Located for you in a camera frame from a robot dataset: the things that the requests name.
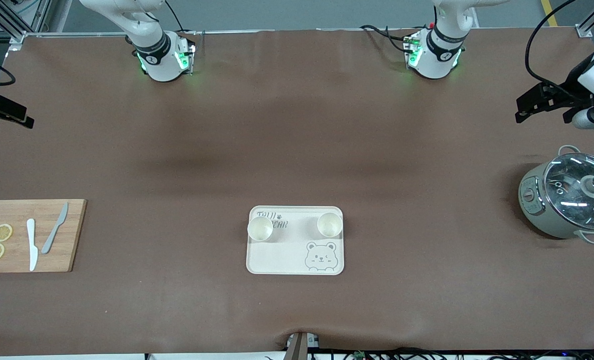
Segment wooden cutting board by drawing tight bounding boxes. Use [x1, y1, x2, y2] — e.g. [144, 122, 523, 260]
[0, 199, 87, 274]

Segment white plastic knife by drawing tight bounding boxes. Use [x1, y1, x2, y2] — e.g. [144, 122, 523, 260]
[26, 218, 39, 272]

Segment grey electric cooking pot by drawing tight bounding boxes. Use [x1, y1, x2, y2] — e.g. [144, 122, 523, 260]
[518, 145, 594, 245]

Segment grey plastic knife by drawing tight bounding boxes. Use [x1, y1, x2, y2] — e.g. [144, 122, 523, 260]
[41, 202, 69, 255]

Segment white IKEA cup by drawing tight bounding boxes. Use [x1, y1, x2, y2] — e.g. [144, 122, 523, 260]
[317, 212, 343, 239]
[247, 216, 275, 243]

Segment cream bear print tray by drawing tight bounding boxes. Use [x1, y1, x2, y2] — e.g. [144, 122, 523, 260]
[246, 205, 345, 276]

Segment brown table mat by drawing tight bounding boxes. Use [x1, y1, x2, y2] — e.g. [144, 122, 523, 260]
[0, 27, 594, 357]

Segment glass pot lid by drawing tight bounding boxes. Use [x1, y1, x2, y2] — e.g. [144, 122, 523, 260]
[543, 152, 594, 231]

